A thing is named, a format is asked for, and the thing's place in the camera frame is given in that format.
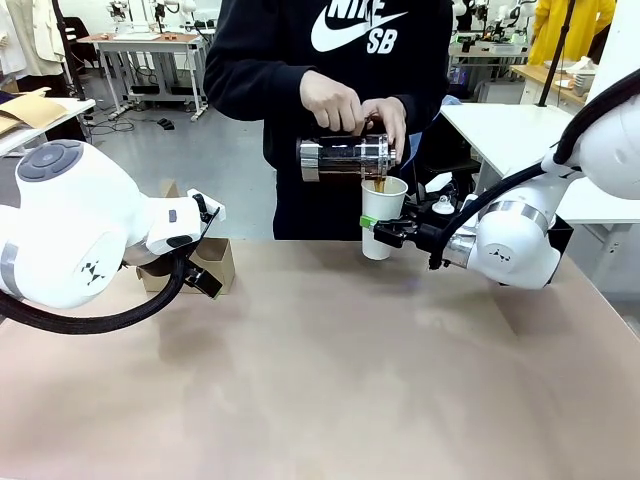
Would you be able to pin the person in yellow coat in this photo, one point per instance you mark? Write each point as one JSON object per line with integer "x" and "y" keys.
{"x": 575, "y": 30}

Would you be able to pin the person's left forearm black sleeve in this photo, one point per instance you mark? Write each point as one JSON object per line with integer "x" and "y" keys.
{"x": 425, "y": 105}

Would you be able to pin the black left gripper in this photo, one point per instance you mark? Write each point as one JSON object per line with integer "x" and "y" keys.
{"x": 205, "y": 284}

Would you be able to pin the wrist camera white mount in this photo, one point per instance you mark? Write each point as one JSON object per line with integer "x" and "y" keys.
{"x": 210, "y": 202}
{"x": 442, "y": 206}

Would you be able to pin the hanging white garments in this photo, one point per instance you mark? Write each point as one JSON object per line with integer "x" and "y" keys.
{"x": 30, "y": 35}

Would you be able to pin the stacked white bowls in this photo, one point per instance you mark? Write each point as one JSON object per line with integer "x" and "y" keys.
{"x": 582, "y": 77}

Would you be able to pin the black office chair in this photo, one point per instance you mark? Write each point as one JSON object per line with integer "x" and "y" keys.
{"x": 450, "y": 172}

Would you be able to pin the black stand pole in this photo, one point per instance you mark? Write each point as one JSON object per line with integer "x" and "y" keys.
{"x": 70, "y": 50}

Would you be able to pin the grey metal workbench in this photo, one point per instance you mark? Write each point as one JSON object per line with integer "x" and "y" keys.
{"x": 150, "y": 45}

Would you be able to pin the person in black hoodie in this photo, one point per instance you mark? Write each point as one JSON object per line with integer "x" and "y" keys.
{"x": 280, "y": 50}

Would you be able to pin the glass french press coffee pitcher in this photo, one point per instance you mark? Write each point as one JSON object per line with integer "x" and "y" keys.
{"x": 345, "y": 157}

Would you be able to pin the brown cardboard cup carrier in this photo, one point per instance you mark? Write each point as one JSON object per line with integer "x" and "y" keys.
{"x": 220, "y": 260}

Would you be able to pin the person's right hand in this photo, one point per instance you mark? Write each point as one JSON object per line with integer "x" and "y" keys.
{"x": 332, "y": 105}

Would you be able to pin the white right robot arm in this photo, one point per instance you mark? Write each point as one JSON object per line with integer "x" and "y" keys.
{"x": 515, "y": 240}

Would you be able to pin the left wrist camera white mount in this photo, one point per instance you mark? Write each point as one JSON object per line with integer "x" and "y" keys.
{"x": 210, "y": 202}

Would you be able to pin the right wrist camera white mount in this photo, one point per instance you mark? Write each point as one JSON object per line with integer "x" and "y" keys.
{"x": 442, "y": 206}

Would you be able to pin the white side table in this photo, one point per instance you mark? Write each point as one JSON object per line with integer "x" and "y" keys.
{"x": 500, "y": 130}

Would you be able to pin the small white table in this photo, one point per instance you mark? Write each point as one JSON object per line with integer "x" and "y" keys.
{"x": 60, "y": 117}

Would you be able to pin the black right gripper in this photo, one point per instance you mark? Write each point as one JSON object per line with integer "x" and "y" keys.
{"x": 425, "y": 239}

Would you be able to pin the person's right forearm black sleeve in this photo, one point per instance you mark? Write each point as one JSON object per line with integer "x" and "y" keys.
{"x": 250, "y": 95}

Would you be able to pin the wooden top table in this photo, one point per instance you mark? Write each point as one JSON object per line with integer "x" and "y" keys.
{"x": 535, "y": 75}

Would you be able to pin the brown paper bags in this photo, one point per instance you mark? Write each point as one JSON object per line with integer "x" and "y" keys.
{"x": 30, "y": 107}

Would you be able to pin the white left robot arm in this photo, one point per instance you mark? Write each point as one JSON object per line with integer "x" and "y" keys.
{"x": 75, "y": 210}

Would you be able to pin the person's left hand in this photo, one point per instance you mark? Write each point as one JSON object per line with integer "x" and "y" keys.
{"x": 390, "y": 117}

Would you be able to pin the white paper cup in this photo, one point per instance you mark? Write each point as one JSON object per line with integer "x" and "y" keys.
{"x": 382, "y": 210}

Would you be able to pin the white floor power strip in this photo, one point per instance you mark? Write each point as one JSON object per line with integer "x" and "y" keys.
{"x": 119, "y": 114}

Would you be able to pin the black tripod pole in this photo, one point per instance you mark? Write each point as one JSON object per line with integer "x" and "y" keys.
{"x": 552, "y": 65}

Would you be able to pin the black floor pedal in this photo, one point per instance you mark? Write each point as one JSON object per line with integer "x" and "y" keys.
{"x": 166, "y": 124}

